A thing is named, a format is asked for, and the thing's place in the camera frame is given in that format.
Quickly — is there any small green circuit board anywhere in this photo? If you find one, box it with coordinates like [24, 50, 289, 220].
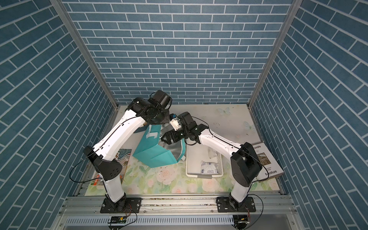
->
[108, 216, 127, 225]

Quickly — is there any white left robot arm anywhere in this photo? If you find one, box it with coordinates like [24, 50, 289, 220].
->
[83, 90, 172, 204]

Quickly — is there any teal insulated delivery bag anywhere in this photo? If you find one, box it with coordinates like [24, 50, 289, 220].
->
[133, 125, 186, 168]

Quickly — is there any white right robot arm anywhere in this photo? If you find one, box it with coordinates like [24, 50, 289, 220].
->
[161, 112, 263, 205]

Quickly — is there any plain white ice pack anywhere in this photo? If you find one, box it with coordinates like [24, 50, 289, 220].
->
[208, 148, 220, 161]

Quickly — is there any colourful illustrated children's book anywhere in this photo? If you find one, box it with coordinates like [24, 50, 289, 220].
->
[97, 148, 132, 185]

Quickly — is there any white perforated plastic basket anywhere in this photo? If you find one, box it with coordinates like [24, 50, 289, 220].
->
[186, 144, 223, 179]

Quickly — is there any floral table mat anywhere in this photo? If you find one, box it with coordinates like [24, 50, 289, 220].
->
[84, 104, 281, 196]

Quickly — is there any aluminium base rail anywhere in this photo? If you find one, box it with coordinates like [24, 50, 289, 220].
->
[59, 192, 297, 216]

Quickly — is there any white Decorate furniture book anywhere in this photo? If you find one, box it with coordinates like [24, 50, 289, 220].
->
[253, 142, 284, 180]

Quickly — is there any white printed ice pack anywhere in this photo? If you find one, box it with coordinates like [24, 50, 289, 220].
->
[200, 161, 219, 175]

